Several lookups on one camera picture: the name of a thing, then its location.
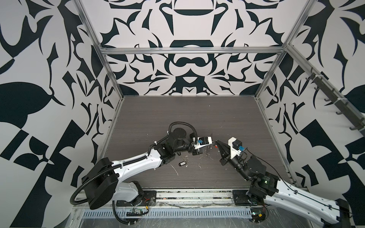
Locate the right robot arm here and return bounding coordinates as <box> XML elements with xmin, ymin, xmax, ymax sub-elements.
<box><xmin>214</xmin><ymin>137</ymin><xmax>351</xmax><ymax>228</ymax></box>

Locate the wall hook rail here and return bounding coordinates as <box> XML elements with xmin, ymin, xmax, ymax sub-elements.
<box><xmin>306</xmin><ymin>67</ymin><xmax>365</xmax><ymax>137</ymax></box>

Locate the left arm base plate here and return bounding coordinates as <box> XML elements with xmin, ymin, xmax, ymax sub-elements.
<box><xmin>116</xmin><ymin>191</ymin><xmax>157</xmax><ymax>207</ymax></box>

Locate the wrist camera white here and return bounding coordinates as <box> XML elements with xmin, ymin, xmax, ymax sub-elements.
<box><xmin>228</xmin><ymin>137</ymin><xmax>245</xmax><ymax>160</ymax></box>
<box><xmin>194</xmin><ymin>136</ymin><xmax>213</xmax><ymax>150</ymax></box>

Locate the circuit board with wires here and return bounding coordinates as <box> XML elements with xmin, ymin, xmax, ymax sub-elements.
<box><xmin>126</xmin><ymin>207</ymin><xmax>149</xmax><ymax>217</ymax></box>
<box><xmin>249</xmin><ymin>207</ymin><xmax>268</xmax><ymax>224</ymax></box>

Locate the right circuit board with wires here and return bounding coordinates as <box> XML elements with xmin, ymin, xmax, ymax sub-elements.
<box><xmin>249</xmin><ymin>207</ymin><xmax>268</xmax><ymax>224</ymax></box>

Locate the left circuit board with wires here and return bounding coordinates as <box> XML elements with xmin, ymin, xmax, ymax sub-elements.
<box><xmin>126</xmin><ymin>207</ymin><xmax>149</xmax><ymax>217</ymax></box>

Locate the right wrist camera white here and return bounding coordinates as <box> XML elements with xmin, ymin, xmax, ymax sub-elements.
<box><xmin>228</xmin><ymin>137</ymin><xmax>245</xmax><ymax>160</ymax></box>

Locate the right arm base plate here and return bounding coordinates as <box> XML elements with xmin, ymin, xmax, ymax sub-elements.
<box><xmin>232</xmin><ymin>190</ymin><xmax>258</xmax><ymax>206</ymax></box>

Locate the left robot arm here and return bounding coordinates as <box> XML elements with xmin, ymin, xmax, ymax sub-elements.
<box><xmin>69</xmin><ymin>128</ymin><xmax>213</xmax><ymax>210</ymax></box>

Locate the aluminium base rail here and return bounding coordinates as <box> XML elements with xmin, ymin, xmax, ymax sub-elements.
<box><xmin>71</xmin><ymin>188</ymin><xmax>274</xmax><ymax>210</ymax></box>

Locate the black corrugated cable hose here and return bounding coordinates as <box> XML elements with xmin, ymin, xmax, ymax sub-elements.
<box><xmin>69</xmin><ymin>121</ymin><xmax>199</xmax><ymax>206</ymax></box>

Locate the white slotted cable duct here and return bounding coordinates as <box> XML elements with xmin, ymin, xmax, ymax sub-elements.
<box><xmin>82</xmin><ymin>208</ymin><xmax>252</xmax><ymax>219</ymax></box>

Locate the horizontal aluminium frame bar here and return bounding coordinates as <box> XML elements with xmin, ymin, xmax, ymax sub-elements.
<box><xmin>100</xmin><ymin>47</ymin><xmax>284</xmax><ymax>55</ymax></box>

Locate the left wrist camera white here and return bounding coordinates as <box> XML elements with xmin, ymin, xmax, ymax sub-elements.
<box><xmin>194</xmin><ymin>136</ymin><xmax>213</xmax><ymax>150</ymax></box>

